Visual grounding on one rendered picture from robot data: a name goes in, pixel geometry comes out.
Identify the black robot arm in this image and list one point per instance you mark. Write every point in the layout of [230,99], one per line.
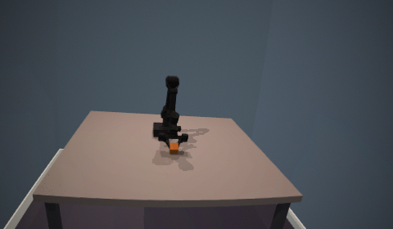
[168,114]

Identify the orange cube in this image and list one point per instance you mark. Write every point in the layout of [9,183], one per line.
[173,148]

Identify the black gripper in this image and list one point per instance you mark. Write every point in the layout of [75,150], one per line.
[172,135]

